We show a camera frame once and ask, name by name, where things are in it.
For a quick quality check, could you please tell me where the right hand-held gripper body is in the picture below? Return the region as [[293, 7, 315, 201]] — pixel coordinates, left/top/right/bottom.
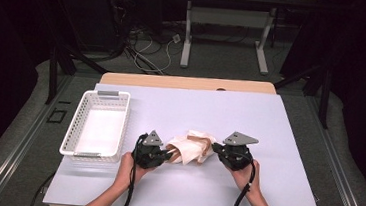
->
[[216, 129, 261, 174]]

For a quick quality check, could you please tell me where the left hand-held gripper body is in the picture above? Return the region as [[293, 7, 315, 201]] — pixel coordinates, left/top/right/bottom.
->
[[130, 128, 169, 172]]

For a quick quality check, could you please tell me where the cream baby bodysuit brown trim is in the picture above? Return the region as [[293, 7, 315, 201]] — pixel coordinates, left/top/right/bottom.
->
[[164, 127, 219, 169]]

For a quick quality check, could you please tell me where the white plastic basket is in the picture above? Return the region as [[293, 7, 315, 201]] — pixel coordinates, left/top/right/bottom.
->
[[58, 86, 132, 165]]

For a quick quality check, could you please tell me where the person's right hand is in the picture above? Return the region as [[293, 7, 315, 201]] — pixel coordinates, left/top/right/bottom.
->
[[225, 156, 264, 200]]

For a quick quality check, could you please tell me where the person's left hand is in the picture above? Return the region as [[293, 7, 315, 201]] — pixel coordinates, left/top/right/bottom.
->
[[114, 151, 157, 195]]

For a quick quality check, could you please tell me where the white table mat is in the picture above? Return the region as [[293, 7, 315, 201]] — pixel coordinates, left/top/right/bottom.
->
[[42, 75, 332, 206]]

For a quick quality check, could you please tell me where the light wooden table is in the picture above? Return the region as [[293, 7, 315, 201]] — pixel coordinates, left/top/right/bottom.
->
[[49, 63, 325, 206]]

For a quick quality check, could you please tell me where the black metal stand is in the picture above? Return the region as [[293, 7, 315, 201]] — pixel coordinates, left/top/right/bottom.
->
[[271, 59, 335, 130], [44, 37, 112, 110]]

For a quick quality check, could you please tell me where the white-legged background desk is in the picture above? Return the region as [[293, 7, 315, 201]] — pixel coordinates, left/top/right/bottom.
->
[[159, 0, 319, 80]]

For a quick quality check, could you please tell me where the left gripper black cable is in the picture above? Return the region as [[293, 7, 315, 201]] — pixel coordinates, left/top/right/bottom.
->
[[116, 131, 148, 206]]

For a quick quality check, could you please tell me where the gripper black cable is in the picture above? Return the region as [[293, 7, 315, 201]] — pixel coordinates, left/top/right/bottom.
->
[[116, 131, 148, 206], [231, 156, 258, 206]]

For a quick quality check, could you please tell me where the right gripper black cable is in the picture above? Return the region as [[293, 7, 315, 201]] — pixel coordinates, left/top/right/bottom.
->
[[231, 156, 258, 206]]

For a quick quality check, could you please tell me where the tangle of floor cables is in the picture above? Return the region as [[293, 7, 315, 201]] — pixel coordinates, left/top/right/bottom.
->
[[100, 0, 188, 78]]

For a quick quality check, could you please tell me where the metal floor rail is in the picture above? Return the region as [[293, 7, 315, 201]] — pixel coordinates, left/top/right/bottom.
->
[[0, 68, 74, 206], [296, 95, 366, 206]]

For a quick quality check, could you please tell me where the black floor socket frame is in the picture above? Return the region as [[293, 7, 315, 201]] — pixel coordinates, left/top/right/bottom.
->
[[46, 106, 68, 126]]

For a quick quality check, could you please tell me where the black floor cable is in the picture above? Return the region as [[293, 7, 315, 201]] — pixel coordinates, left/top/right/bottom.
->
[[28, 169, 57, 206]]

